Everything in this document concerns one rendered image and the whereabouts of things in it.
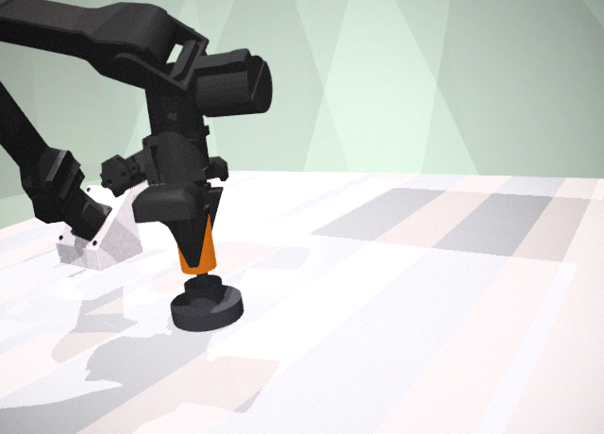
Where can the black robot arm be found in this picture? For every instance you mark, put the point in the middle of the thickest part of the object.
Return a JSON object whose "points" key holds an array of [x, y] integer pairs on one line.
{"points": [[131, 43]]}

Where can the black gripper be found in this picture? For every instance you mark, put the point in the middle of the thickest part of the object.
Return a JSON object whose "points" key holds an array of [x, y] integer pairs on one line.
{"points": [[186, 200]]}

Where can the grey round pedestal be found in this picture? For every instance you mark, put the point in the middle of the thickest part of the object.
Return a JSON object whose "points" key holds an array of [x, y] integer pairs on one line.
{"points": [[206, 304]]}

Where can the orange knob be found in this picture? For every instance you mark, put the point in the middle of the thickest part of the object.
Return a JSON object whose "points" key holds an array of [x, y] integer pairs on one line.
{"points": [[207, 260]]}

